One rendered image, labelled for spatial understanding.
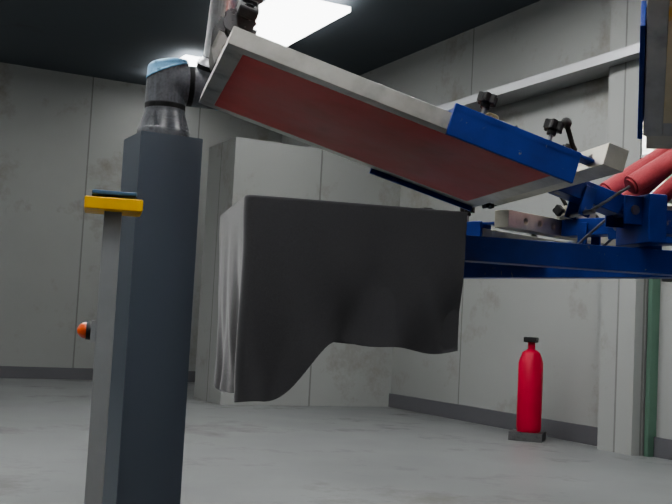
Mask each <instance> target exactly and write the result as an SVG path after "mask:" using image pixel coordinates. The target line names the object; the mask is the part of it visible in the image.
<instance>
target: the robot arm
mask: <svg viewBox="0 0 672 504"><path fill-rule="evenodd" d="M262 2H263V0H211V1H210V9H209V16H208V24H207V31H206V39H205V47H204V54H203V56H202V57H201V58H200V59H198V60H197V66H196V67H193V66H189V63H188V61H187V60H185V59H182V58H162V59H157V60H154V61H152V62H150V63H149V65H148V68H147V76H146V92H145V108H144V113H143V116H142V118H141V121H140V123H139V125H138V128H137V133H138V132H140V131H149V132H156V133H164V134H171V135H178V136H185V137H190V133H189V129H188V125H187V121H186V117H185V106H189V107H198V108H206V109H214V108H211V107H208V106H206V105H203V104H201V103H199V100H200V97H201V94H202V91H203V89H204V87H205V85H206V83H207V81H208V78H209V76H210V74H211V72H212V70H213V68H214V66H215V64H216V62H217V60H218V58H219V56H220V54H221V51H222V49H223V47H224V45H225V43H226V41H227V39H228V37H229V35H230V33H231V31H232V29H233V27H234V26H235V27H238V28H240V29H243V30H245V31H248V32H250V33H253V34H256V33H257V30H254V26H256V25H257V23H256V20H257V17H258V15H259V4H261V3H262ZM214 110H216V109H214Z"/></svg>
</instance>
